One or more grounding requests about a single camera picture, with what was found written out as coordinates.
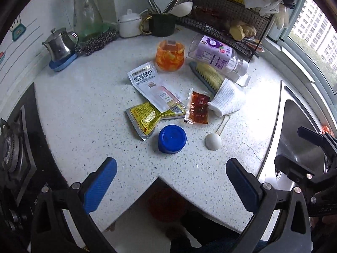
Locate white waffle cloth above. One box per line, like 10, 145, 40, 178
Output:
208, 78, 246, 117

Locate blue jar lid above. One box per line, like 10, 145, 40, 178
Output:
157, 125, 187, 154

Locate bundle of metal spoons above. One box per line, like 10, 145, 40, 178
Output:
143, 0, 162, 14

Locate steel teapot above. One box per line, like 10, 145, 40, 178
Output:
42, 28, 79, 62

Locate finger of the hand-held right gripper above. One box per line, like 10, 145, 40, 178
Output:
274, 154, 325, 189
297, 126, 337, 149

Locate blue brush with yellow bristles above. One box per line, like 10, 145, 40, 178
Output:
189, 61, 225, 95

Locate bag of dried chilies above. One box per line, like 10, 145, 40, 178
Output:
191, 5, 229, 24

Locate yellow foil packet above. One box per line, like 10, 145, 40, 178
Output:
125, 101, 187, 141

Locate pale rubber gloves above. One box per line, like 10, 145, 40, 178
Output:
271, 4, 290, 29

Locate black wire rack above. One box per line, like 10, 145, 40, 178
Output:
168, 0, 274, 64

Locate red trash bin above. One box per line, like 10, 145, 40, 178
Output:
146, 187, 189, 223

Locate wall sticker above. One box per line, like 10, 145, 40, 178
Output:
9, 16, 27, 41

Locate white ceramic lidded pot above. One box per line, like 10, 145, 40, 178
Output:
118, 9, 144, 38

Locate white ladle spoon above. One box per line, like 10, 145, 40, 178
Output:
168, 1, 193, 17

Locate blue plastic tray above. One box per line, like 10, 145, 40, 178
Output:
48, 53, 78, 72

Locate black gas stove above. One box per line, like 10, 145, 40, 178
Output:
0, 83, 69, 243

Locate person's right hand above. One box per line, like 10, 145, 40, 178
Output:
309, 216, 337, 229

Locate steel wool scrubbers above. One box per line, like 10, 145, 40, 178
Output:
75, 29, 119, 56

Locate white plastic spoon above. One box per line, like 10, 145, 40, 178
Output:
205, 114, 231, 151

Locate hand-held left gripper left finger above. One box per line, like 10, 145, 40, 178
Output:
31, 157, 118, 253

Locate steel sink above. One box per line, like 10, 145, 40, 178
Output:
259, 80, 337, 193

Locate red seasoning packets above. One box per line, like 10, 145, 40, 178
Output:
243, 38, 264, 53

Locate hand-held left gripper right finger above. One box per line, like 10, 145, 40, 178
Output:
226, 158, 314, 253

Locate red sauce packet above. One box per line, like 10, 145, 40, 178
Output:
184, 88, 210, 125

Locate ginger root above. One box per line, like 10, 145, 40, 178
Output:
229, 22, 257, 42

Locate white plastic bag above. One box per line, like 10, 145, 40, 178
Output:
259, 0, 286, 16

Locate white pouch with pink bottle print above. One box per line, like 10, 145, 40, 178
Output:
128, 61, 185, 112

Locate green plastic dish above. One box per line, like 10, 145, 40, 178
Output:
78, 22, 116, 44

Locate clear bottle with purple label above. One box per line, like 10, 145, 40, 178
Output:
188, 34, 249, 80

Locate glass carafe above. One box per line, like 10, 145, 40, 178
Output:
71, 0, 104, 39

